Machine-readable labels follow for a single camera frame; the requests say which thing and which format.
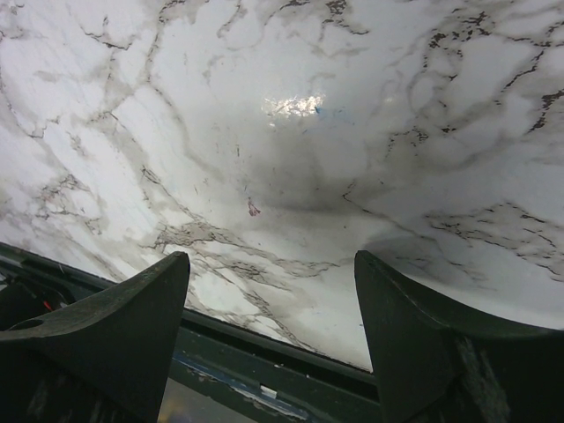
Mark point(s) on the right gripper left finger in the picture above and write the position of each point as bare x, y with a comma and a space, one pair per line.
105, 358

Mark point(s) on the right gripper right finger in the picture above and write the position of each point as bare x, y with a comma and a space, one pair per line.
435, 359

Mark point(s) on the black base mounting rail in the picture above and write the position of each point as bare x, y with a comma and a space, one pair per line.
218, 373

